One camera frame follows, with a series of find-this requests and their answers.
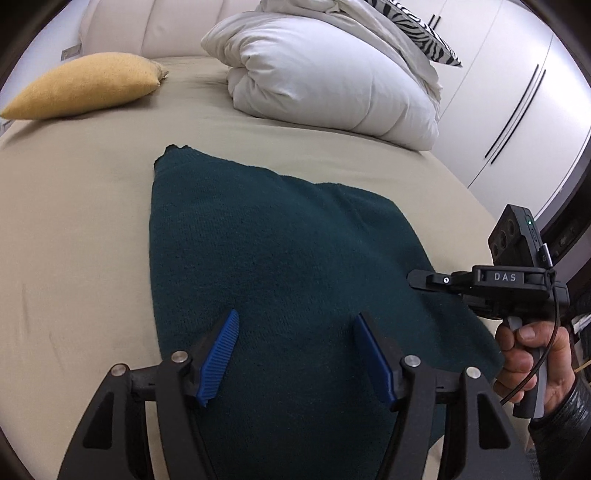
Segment white wardrobe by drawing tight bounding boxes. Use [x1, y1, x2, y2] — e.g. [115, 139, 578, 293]
[416, 0, 591, 217]

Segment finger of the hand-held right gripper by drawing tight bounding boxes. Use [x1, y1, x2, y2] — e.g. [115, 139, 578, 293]
[407, 270, 477, 294]

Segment yellow pillow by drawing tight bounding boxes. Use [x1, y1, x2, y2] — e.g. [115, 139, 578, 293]
[0, 52, 169, 121]

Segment person's right hand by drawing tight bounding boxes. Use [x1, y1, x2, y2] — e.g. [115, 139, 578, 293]
[495, 320, 579, 416]

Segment cream padded headboard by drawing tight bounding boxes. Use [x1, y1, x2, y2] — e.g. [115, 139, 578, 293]
[78, 0, 262, 61]

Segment black cable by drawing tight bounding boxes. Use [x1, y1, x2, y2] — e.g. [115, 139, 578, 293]
[498, 244, 565, 408]

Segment dark green sweater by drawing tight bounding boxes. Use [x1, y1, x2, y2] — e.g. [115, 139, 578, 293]
[148, 144, 505, 480]

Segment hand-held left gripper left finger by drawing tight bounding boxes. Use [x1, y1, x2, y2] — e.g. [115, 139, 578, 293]
[58, 308, 241, 480]

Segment bed with beige sheet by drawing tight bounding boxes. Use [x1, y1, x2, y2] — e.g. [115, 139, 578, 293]
[0, 55, 509, 480]

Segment white folded duvet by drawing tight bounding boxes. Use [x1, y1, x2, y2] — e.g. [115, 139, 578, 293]
[201, 0, 441, 152]

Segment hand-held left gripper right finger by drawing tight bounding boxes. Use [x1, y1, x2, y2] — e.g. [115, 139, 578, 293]
[353, 311, 536, 480]

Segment person's right forearm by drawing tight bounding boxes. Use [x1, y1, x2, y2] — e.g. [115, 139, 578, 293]
[526, 364, 591, 480]

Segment zebra striped pillow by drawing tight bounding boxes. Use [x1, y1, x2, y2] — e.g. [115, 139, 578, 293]
[369, 0, 463, 68]

